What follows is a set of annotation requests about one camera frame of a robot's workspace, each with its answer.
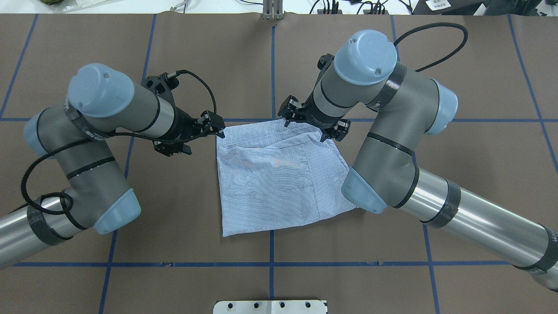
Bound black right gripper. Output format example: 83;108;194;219
277;54;351;142

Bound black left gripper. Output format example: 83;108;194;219
142;73;225;157

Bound light blue striped shirt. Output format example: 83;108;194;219
216;120;356;237

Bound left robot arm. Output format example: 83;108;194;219
0;63;225;269

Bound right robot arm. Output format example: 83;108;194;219
278;29;558;292

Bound green fabric pouch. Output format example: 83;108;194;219
40;0;64;6

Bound aluminium frame post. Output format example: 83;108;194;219
262;0;284;20

